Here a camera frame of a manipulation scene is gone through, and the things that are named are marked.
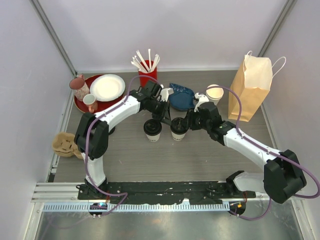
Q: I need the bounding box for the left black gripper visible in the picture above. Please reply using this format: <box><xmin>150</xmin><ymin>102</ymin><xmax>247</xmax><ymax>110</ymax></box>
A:
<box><xmin>148</xmin><ymin>98</ymin><xmax>173</xmax><ymax>126</ymax></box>

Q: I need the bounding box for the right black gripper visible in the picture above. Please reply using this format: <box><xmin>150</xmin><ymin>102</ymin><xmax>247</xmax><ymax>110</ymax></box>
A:
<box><xmin>181</xmin><ymin>107</ymin><xmax>211</xmax><ymax>131</ymax></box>

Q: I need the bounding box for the black lid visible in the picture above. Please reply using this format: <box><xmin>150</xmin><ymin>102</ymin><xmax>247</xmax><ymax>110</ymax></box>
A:
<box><xmin>143</xmin><ymin>119</ymin><xmax>162</xmax><ymax>136</ymax></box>
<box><xmin>170</xmin><ymin>117</ymin><xmax>188</xmax><ymax>135</ymax></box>

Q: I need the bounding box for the white paper cup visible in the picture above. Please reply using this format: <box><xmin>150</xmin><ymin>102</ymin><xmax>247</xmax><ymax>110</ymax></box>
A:
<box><xmin>146</xmin><ymin>133</ymin><xmax>161</xmax><ymax>142</ymax></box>
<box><xmin>171</xmin><ymin>131</ymin><xmax>186</xmax><ymax>141</ymax></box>

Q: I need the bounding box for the stack of paper cups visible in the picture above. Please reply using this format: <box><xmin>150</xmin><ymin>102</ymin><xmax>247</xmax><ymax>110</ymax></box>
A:
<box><xmin>205</xmin><ymin>84</ymin><xmax>224</xmax><ymax>105</ymax></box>

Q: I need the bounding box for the stack of black lids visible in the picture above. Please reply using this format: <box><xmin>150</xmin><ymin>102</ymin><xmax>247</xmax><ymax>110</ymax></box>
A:
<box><xmin>108</xmin><ymin>127</ymin><xmax>116</xmax><ymax>136</ymax></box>

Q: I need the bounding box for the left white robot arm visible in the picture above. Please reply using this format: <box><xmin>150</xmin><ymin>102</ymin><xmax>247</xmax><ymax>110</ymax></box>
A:
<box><xmin>74</xmin><ymin>80</ymin><xmax>174</xmax><ymax>200</ymax></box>

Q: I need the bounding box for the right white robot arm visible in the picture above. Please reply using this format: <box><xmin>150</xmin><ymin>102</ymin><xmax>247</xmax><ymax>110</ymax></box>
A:
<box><xmin>171</xmin><ymin>102</ymin><xmax>307</xmax><ymax>204</ymax></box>

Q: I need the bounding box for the blue leaf-shaped dish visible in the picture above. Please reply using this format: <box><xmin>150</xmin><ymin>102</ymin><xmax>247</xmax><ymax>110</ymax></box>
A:
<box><xmin>169</xmin><ymin>83</ymin><xmax>195</xmax><ymax>111</ymax></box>

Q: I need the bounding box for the red cylindrical straw holder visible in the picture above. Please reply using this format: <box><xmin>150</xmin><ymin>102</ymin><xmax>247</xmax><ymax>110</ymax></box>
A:
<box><xmin>138</xmin><ymin>68</ymin><xmax>158</xmax><ymax>87</ymax></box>

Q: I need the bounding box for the bundle of wrapped straws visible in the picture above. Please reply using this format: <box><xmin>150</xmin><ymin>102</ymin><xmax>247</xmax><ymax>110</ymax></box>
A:
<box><xmin>130</xmin><ymin>48</ymin><xmax>161</xmax><ymax>74</ymax></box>

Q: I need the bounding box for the white paper plate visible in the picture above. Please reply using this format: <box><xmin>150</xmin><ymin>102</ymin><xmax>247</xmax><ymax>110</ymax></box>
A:
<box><xmin>90</xmin><ymin>74</ymin><xmax>126</xmax><ymax>102</ymax></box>

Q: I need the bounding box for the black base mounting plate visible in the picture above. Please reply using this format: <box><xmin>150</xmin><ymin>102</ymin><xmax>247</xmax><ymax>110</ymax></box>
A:
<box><xmin>76</xmin><ymin>181</ymin><xmax>256</xmax><ymax>205</ymax></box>

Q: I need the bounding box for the brown paper bag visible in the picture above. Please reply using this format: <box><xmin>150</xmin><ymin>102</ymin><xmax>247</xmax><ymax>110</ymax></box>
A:
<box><xmin>228</xmin><ymin>50</ymin><xmax>287</xmax><ymax>122</ymax></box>

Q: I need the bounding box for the red round plate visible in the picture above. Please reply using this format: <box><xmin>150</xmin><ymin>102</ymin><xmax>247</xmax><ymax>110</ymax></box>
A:
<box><xmin>73</xmin><ymin>74</ymin><xmax>126</xmax><ymax>113</ymax></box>

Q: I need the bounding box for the pink floral pitcher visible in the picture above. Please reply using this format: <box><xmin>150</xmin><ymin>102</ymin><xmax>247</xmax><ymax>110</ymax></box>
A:
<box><xmin>69</xmin><ymin>74</ymin><xmax>90</xmax><ymax>102</ymax></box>

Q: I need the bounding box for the beige pulp cup carrier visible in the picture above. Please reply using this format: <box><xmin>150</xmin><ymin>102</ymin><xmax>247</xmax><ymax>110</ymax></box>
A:
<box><xmin>51</xmin><ymin>132</ymin><xmax>83</xmax><ymax>160</ymax></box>

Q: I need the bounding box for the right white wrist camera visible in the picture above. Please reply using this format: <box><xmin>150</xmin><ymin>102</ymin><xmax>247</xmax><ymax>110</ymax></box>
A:
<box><xmin>194</xmin><ymin>92</ymin><xmax>209</xmax><ymax>112</ymax></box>

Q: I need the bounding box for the small pink-handled mug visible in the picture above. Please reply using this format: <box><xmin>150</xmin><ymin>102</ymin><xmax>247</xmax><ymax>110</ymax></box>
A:
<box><xmin>82</xmin><ymin>93</ymin><xmax>98</xmax><ymax>113</ymax></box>

